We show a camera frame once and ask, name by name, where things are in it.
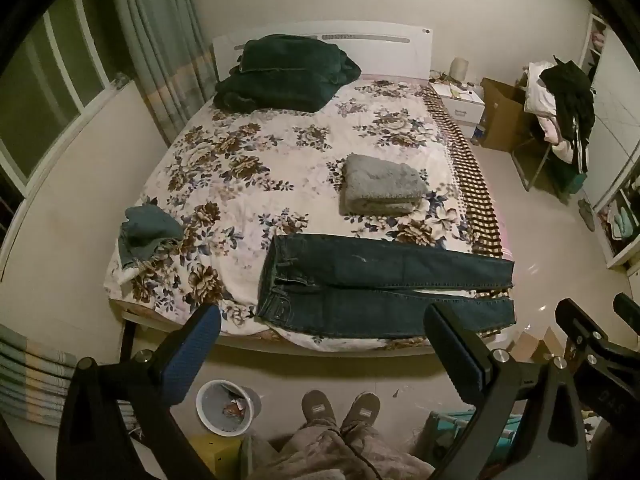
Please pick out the person's right shoe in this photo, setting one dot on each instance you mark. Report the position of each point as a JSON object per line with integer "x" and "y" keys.
{"x": 361, "y": 410}

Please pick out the white nightstand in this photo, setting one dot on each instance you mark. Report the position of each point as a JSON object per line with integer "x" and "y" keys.
{"x": 462, "y": 110}

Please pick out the grey slipper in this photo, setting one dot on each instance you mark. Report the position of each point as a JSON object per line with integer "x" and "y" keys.
{"x": 587, "y": 215}

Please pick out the person's legs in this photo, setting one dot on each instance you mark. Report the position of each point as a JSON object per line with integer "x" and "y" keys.
{"x": 310, "y": 455}

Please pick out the teal fringed cloth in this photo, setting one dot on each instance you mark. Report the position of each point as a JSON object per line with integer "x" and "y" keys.
{"x": 150, "y": 227}

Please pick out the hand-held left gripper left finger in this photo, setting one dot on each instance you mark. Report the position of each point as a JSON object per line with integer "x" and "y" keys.
{"x": 192, "y": 355}

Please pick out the person's shoe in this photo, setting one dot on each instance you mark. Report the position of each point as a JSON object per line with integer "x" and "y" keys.
{"x": 319, "y": 410}
{"x": 361, "y": 410}

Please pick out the white jar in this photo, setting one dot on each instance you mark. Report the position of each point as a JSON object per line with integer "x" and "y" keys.
{"x": 458, "y": 70}

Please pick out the pile of white clothes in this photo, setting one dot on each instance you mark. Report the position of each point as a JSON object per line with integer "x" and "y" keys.
{"x": 537, "y": 95}

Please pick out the white framed window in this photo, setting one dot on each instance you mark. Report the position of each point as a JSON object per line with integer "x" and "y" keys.
{"x": 50, "y": 85}

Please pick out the dark blue jeans pants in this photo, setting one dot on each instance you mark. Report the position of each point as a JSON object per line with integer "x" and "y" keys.
{"x": 350, "y": 265}

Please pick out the teal plastic crate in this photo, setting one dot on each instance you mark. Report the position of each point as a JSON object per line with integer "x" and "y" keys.
{"x": 450, "y": 427}

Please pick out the white bed frame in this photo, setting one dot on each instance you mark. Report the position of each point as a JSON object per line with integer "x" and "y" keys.
{"x": 390, "y": 55}

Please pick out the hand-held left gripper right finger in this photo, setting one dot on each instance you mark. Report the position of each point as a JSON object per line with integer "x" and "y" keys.
{"x": 460, "y": 355}

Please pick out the brown checkered blanket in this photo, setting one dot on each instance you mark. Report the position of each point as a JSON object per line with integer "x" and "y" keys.
{"x": 470, "y": 180}

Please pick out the white trash bin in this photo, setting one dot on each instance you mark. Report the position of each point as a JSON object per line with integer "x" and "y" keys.
{"x": 215, "y": 410}

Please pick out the large cardboard box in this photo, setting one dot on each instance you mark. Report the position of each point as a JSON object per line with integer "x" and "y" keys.
{"x": 500, "y": 115}

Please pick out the yellow box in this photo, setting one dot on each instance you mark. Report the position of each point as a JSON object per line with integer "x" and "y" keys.
{"x": 215, "y": 457}

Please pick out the green plaid curtain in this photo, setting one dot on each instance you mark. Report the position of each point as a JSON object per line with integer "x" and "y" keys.
{"x": 160, "y": 35}

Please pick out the black garment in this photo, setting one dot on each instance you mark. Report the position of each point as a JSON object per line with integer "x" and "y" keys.
{"x": 570, "y": 95}

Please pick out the striped green cloth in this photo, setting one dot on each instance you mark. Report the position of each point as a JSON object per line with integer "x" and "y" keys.
{"x": 30, "y": 375}

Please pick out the floral printed blanket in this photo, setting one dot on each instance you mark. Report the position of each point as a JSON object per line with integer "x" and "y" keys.
{"x": 260, "y": 160}

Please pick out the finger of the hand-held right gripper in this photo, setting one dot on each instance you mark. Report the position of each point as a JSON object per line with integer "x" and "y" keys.
{"x": 629, "y": 307}
{"x": 580, "y": 321}

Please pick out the grey folded towel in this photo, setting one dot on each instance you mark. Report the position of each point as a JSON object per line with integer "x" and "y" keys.
{"x": 380, "y": 185}

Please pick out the white open shelf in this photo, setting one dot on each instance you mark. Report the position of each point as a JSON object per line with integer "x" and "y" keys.
{"x": 625, "y": 170}

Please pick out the dark green blanket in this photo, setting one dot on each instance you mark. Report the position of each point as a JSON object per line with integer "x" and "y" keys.
{"x": 280, "y": 80}

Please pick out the small cardboard box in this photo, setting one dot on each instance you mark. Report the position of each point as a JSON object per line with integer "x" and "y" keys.
{"x": 542, "y": 347}

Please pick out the person's left shoe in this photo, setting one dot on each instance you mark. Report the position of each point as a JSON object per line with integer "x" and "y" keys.
{"x": 319, "y": 410}

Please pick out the metal folding chair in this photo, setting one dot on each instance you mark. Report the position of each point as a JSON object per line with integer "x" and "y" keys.
{"x": 530, "y": 160}

